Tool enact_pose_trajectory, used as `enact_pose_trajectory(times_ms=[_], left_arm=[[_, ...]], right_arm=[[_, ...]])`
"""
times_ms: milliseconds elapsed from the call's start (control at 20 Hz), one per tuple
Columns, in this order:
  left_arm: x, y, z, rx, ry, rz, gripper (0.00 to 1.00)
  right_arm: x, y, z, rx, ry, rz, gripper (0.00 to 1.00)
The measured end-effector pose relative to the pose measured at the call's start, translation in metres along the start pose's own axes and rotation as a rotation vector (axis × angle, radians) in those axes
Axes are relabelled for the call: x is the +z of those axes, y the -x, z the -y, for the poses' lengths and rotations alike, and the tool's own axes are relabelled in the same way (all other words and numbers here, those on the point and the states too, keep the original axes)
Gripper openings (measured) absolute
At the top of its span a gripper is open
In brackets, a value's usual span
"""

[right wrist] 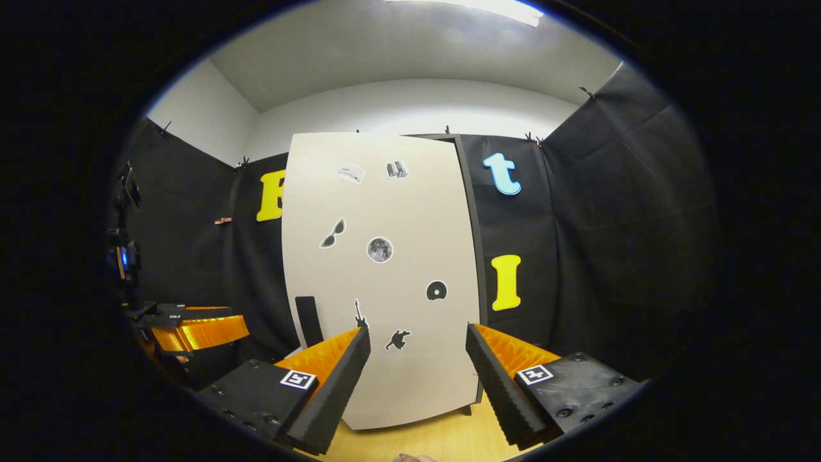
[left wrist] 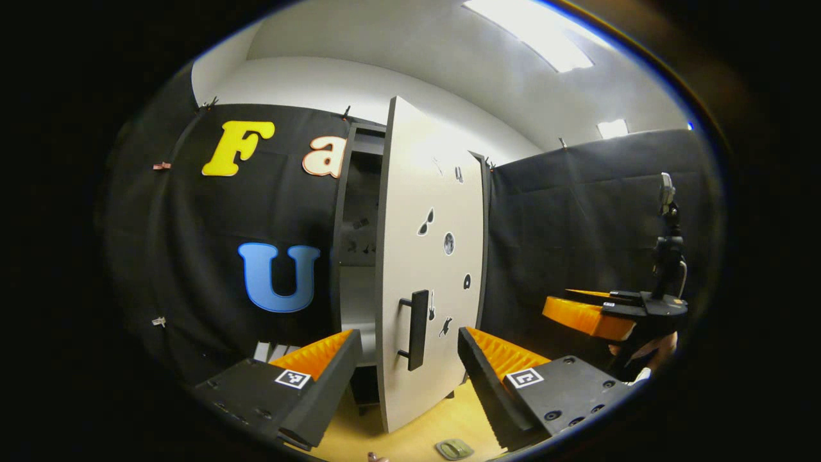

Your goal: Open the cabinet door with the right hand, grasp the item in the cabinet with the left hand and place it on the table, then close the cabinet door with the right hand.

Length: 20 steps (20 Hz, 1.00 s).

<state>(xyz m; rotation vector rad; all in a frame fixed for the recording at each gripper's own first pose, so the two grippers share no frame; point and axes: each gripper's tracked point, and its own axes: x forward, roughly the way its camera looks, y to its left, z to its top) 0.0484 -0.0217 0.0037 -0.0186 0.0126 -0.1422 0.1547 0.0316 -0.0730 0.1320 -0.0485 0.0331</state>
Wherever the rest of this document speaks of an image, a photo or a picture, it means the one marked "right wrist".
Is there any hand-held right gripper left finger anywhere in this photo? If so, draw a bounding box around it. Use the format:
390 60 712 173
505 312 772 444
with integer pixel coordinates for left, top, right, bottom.
194 326 371 455

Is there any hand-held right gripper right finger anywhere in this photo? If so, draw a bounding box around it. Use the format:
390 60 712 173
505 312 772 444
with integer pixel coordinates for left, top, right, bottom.
465 323 644 450

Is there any black cabinet door handle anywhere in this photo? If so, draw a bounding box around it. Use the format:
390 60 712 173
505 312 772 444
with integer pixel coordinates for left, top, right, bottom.
294 296 325 347

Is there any dark framed cabinet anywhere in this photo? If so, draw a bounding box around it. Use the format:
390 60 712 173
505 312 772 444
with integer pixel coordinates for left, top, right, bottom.
359 133 489 416

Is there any black backdrop cloth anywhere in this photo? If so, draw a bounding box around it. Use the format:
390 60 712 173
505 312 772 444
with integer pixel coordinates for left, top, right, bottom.
106 61 719 386

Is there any row of black backdrop clips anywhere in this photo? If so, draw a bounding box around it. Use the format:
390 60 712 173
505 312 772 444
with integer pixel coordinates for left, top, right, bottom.
159 85 597 169

